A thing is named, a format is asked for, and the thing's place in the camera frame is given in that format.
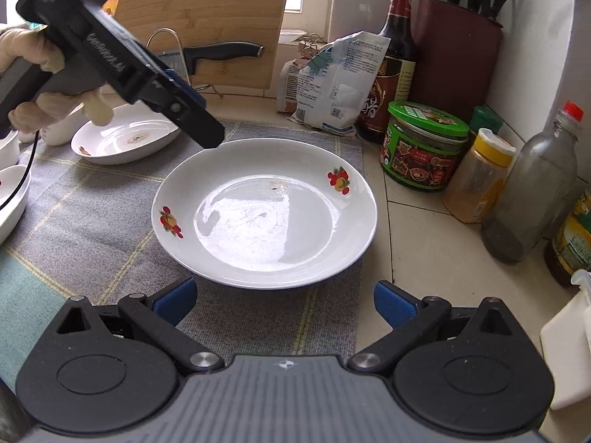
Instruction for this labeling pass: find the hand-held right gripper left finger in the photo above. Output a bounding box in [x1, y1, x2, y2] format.
[55, 278, 225, 376]

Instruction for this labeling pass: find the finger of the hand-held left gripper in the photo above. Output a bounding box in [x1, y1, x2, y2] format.
[156, 56, 206, 108]
[139, 80, 225, 150]

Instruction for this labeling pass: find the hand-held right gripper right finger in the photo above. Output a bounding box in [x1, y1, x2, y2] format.
[347, 279, 514, 375]

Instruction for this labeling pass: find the white plate brown stain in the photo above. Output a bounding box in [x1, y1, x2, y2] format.
[71, 102, 182, 165]

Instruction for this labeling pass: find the plain white bowl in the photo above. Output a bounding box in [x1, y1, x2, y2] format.
[41, 102, 88, 147]

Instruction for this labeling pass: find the white bowl pink floral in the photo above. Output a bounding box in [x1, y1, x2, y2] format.
[0, 131, 20, 169]

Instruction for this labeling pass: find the person's left hand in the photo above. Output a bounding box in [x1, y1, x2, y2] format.
[0, 22, 114, 132]

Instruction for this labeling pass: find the bamboo cutting board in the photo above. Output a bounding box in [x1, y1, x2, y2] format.
[112, 0, 295, 90]

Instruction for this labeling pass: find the white orange food bag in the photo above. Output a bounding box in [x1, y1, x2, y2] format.
[276, 58, 306, 114]

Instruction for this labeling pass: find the grey checked cloth mat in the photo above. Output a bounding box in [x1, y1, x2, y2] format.
[0, 117, 365, 379]

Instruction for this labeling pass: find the metal binder clip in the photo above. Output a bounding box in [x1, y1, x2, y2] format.
[298, 34, 327, 62]

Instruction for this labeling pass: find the white blue plastic bag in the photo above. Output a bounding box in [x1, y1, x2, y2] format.
[288, 31, 391, 137]

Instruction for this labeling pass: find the yellow cap spice jar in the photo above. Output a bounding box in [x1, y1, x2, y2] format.
[443, 128, 517, 224]

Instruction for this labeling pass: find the green lid sauce jar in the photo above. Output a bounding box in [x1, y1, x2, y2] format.
[379, 100, 471, 192]

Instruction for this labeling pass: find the clear bottle red cap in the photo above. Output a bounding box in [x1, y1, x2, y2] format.
[481, 100, 585, 266]

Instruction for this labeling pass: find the white plastic container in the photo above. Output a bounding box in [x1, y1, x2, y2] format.
[540, 270, 591, 411]

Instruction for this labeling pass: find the small green cap bottle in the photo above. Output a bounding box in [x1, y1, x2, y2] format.
[468, 105, 504, 139]

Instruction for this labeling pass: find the dark soy sauce bottle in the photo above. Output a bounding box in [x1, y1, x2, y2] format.
[358, 0, 419, 145]

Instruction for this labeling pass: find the dark red knife block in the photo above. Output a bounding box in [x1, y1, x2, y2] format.
[411, 0, 503, 118]

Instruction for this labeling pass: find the black handled kitchen knife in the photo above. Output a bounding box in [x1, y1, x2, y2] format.
[157, 41, 265, 76]

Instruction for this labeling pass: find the metal wire rack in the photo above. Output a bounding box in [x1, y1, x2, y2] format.
[147, 28, 225, 99]

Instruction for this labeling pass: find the black cable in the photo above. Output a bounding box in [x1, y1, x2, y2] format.
[0, 131, 40, 208]

